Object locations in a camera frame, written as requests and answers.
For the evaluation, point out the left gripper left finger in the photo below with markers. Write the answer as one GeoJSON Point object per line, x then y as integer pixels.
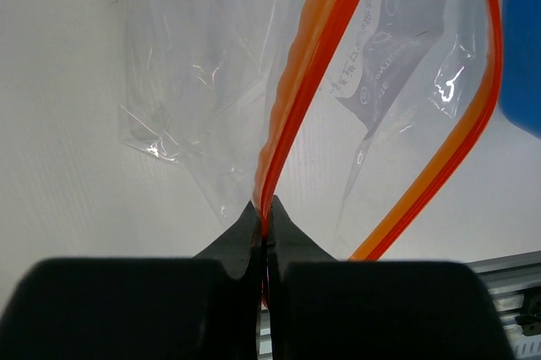
{"type": "Point", "coordinates": [203, 307]}

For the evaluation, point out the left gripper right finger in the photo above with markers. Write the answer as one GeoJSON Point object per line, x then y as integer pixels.
{"type": "Point", "coordinates": [324, 308]}

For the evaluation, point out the clear zip top bag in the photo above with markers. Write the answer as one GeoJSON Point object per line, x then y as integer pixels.
{"type": "Point", "coordinates": [356, 111]}

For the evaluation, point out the blue plastic bin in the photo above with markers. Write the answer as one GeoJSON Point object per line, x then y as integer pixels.
{"type": "Point", "coordinates": [520, 90]}

